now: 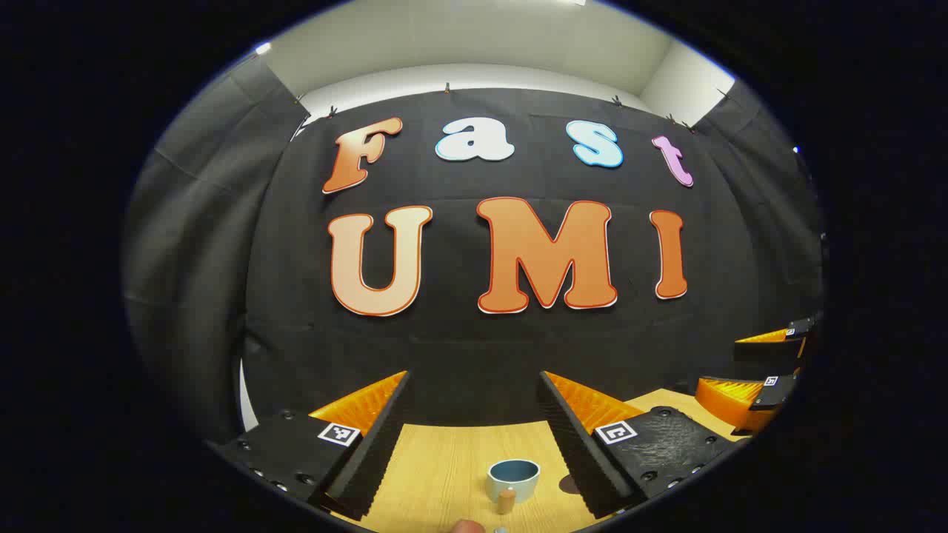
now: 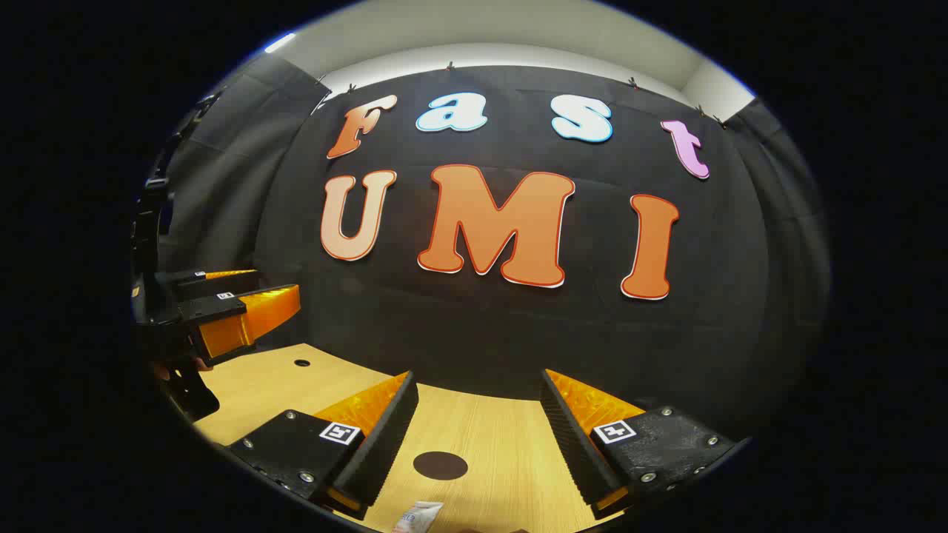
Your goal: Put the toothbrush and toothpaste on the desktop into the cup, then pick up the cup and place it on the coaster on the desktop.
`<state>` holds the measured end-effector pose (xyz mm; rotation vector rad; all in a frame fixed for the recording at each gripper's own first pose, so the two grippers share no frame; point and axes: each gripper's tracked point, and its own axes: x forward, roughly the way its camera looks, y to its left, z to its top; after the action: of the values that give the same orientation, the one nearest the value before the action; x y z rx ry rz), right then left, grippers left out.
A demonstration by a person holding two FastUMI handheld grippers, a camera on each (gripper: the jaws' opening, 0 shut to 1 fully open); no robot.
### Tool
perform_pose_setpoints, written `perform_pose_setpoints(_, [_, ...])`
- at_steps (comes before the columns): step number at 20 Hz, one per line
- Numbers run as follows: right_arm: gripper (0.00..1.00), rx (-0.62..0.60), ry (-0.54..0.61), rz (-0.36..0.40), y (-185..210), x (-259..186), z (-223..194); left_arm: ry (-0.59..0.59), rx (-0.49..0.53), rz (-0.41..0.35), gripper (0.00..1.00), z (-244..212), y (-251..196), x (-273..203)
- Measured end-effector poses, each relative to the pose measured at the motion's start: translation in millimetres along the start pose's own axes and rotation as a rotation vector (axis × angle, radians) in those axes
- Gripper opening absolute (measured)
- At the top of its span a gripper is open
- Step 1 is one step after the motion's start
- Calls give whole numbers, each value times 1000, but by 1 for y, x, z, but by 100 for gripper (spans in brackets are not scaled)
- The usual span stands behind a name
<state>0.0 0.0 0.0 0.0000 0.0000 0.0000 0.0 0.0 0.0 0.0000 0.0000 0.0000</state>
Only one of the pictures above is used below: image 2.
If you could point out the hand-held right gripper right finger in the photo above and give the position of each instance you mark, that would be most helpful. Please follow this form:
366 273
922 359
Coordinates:
574 444

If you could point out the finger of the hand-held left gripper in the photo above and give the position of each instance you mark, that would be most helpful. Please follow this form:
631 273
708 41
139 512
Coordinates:
244 318
215 283

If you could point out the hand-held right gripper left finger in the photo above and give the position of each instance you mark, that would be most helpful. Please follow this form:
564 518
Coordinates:
385 444

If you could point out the dark brown round coaster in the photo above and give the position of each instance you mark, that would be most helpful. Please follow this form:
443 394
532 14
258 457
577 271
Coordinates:
440 465

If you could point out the white toothpaste tube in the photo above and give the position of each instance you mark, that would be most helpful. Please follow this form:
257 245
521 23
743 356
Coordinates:
418 516

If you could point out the wooden desktop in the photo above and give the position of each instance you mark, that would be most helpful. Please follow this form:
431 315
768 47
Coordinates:
489 429

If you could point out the black backdrop cloth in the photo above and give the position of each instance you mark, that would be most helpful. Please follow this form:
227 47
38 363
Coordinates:
481 333

